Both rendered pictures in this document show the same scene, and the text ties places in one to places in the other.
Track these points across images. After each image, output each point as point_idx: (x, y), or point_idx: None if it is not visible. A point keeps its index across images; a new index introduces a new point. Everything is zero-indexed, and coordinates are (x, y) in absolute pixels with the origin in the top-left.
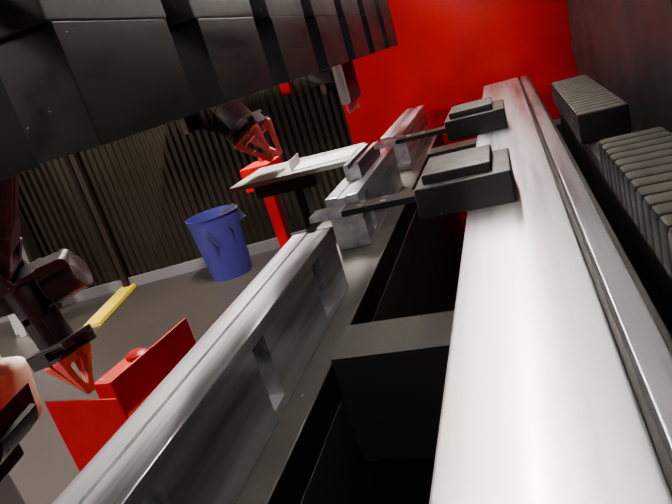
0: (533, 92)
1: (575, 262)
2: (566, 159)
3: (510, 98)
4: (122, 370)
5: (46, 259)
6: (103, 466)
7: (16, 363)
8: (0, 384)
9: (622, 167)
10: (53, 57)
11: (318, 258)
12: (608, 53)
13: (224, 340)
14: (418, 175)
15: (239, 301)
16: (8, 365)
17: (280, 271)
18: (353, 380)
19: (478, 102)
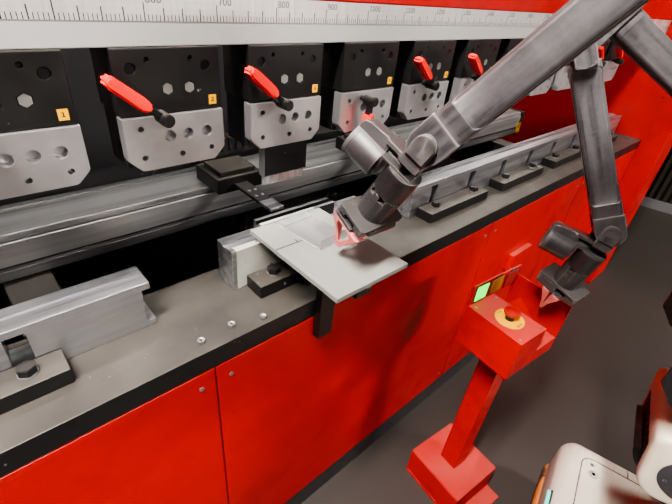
0: (69, 192)
1: (391, 130)
2: (315, 142)
3: (78, 201)
4: (515, 267)
5: (570, 228)
6: (499, 155)
7: (661, 426)
8: (657, 402)
9: None
10: None
11: None
12: (109, 136)
13: (467, 164)
14: (183, 281)
15: (457, 171)
16: (667, 421)
17: (436, 175)
18: None
19: (225, 161)
